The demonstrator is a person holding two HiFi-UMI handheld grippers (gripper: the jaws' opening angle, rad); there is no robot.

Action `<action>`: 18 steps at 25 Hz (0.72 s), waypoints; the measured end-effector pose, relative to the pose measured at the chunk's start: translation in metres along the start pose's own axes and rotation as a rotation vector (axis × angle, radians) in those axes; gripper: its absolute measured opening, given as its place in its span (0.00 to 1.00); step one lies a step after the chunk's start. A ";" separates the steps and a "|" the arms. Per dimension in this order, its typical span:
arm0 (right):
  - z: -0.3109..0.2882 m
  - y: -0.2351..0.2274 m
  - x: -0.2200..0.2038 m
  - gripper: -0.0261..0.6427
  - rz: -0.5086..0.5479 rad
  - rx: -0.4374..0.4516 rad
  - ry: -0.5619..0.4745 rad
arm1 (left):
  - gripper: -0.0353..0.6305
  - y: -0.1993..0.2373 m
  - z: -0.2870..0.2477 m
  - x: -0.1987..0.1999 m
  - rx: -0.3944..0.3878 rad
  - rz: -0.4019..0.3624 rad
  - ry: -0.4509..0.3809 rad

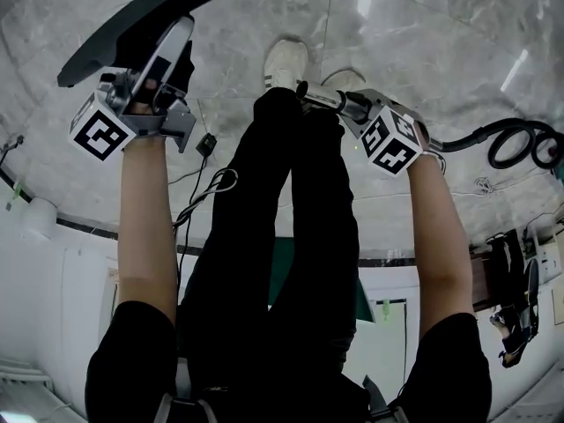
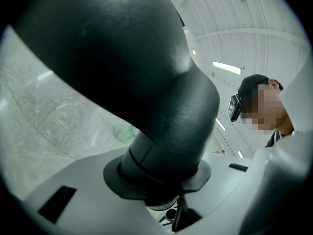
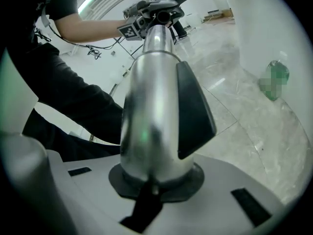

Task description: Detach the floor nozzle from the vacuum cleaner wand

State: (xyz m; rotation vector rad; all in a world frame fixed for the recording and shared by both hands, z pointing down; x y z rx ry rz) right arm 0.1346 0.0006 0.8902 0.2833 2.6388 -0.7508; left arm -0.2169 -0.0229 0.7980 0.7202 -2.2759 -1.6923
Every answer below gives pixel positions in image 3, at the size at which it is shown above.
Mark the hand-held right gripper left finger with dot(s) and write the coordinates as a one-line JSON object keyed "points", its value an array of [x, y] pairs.
{"points": [[124, 182]]}

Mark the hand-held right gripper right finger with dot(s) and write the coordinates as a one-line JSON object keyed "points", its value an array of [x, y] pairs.
{"points": [[195, 116]]}

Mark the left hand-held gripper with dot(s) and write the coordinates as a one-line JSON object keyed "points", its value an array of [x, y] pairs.
{"points": [[137, 13]]}

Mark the silver cone-shaped metal object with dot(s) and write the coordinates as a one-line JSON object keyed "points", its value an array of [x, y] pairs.
{"points": [[151, 106]]}

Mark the person's left forearm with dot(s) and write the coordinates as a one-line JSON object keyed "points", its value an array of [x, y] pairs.
{"points": [[93, 29]]}

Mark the wooden platform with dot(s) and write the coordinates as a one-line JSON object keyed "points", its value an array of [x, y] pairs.
{"points": [[220, 16]]}

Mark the green-label clear bottle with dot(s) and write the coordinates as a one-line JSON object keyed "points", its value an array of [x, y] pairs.
{"points": [[274, 82]]}

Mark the ceiling light panel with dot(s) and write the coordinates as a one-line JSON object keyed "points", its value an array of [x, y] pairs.
{"points": [[85, 4]]}

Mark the person's black shirt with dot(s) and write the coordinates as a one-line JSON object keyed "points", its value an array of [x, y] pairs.
{"points": [[63, 1]]}

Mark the person's black trousers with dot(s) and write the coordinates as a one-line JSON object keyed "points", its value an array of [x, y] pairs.
{"points": [[61, 89]]}

